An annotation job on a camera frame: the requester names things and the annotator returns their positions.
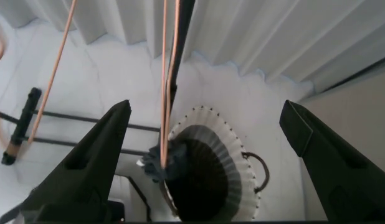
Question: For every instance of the black clothes rack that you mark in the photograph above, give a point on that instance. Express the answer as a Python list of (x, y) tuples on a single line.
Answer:
[(24, 119)]

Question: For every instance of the white curtain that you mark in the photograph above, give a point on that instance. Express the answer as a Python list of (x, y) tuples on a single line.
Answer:
[(258, 31)]

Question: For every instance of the white laundry basket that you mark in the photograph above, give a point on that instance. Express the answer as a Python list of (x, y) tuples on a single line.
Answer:
[(242, 186)]

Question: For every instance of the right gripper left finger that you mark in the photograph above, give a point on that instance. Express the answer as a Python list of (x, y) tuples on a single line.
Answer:
[(77, 186)]

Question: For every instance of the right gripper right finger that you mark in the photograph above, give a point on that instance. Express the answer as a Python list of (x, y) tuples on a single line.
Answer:
[(351, 186)]

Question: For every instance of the dark blue garment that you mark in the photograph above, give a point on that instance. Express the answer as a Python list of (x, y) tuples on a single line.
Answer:
[(180, 158)]

